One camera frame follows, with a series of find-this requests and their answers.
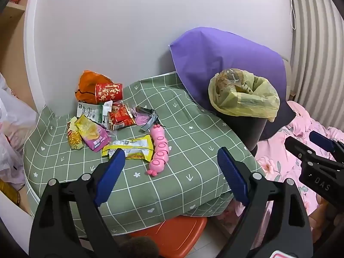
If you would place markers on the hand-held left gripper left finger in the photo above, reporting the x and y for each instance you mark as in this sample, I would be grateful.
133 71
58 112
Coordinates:
111 174

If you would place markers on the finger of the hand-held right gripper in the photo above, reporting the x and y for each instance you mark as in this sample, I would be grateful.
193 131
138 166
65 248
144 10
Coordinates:
294 146
321 141

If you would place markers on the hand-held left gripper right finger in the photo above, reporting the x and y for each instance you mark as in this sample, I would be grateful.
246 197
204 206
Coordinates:
233 172

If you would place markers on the black trash bin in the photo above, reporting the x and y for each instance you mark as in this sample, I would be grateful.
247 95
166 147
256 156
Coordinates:
242 129

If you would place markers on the red snack packet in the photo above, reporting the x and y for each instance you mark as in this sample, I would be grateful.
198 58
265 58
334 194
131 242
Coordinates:
121 115

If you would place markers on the orange plastic bag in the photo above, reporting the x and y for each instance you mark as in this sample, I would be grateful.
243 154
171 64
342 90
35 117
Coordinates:
87 82

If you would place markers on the person's right hand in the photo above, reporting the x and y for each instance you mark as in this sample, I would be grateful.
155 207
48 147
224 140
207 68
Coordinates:
318 209

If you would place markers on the pink floral blanket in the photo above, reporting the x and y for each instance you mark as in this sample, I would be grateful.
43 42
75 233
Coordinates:
276 161

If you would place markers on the yellow white wrapper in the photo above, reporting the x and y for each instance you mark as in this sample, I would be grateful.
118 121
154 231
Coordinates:
137 146

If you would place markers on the yellow purple snack packet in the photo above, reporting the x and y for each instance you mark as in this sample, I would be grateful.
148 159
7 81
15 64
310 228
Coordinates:
94 134

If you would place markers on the green checked tablecloth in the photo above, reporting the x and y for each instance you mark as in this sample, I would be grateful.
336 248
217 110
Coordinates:
188 150

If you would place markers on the yellow red patterned packet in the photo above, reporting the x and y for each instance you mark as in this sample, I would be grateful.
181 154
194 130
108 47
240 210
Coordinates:
74 139

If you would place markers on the pink caterpillar toy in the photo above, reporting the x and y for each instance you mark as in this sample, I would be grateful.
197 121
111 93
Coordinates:
158 150

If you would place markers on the black silver wrapper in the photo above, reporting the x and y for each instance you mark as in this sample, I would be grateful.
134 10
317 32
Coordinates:
146 118

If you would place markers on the green white wrapper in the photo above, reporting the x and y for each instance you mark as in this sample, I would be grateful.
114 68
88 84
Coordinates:
90 111

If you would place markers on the dark furry object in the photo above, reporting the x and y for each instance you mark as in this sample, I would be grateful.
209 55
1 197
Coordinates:
139 246

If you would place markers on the orange stool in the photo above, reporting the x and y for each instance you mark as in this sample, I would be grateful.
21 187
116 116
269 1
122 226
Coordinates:
177 231

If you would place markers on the red paper cup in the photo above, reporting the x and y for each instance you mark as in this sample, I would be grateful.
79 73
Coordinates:
107 92

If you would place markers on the grey striped curtain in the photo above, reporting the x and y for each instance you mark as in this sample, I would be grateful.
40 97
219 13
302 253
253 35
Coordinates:
317 45

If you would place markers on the white plastic bag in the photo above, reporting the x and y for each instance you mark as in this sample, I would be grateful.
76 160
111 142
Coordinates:
16 113
10 161

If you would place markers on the golden packet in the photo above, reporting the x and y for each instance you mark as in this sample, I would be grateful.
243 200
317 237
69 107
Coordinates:
10 193

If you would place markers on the purple cloth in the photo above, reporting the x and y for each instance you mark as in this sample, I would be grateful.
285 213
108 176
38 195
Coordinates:
215 53

